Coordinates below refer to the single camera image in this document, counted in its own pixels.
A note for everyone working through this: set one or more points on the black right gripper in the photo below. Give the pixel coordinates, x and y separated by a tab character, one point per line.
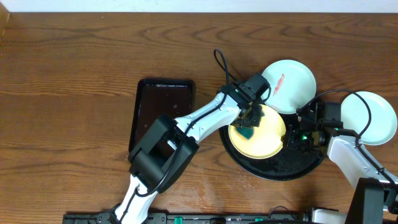
293	130

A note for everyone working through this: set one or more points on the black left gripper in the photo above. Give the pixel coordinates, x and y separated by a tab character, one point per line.
249	118

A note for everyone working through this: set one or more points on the yellow plate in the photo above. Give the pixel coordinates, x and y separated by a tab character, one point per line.
266	140

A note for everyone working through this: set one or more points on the light green plate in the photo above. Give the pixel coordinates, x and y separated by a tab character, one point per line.
354	115

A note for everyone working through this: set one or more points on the green and yellow sponge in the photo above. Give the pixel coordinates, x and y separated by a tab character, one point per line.
246	132

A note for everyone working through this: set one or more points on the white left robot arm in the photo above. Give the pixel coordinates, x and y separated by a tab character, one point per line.
166	149

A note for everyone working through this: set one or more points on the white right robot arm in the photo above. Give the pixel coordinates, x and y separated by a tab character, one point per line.
375	187

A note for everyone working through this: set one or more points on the round black tray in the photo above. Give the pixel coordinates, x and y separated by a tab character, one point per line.
295	160

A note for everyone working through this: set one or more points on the black rectangular water tray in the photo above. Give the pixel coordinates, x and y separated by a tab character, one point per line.
157	96

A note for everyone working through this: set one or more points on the green plate with red smear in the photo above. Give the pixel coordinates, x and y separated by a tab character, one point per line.
292	86

